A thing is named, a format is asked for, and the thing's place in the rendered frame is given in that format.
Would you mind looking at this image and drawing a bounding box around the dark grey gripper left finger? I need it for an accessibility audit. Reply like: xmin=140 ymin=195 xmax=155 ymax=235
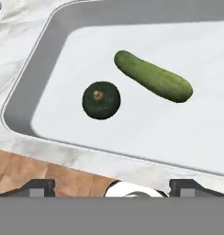
xmin=0 ymin=178 xmax=56 ymax=197

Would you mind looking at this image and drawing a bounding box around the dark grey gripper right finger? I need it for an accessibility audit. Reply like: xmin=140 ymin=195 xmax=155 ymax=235
xmin=169 ymin=178 xmax=224 ymax=197

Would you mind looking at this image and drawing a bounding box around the grey rectangular tupperware container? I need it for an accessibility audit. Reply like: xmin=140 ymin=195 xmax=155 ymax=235
xmin=0 ymin=0 xmax=224 ymax=178

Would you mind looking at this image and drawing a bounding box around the dark green round squash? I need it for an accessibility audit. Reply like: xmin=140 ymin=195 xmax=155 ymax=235
xmin=82 ymin=81 xmax=122 ymax=120

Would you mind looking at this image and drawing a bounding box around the green cucumber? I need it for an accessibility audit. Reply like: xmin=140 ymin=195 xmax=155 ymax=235
xmin=113 ymin=50 xmax=195 ymax=104

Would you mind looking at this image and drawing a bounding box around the white and black round object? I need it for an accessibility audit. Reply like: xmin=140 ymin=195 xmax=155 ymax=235
xmin=104 ymin=180 xmax=170 ymax=198

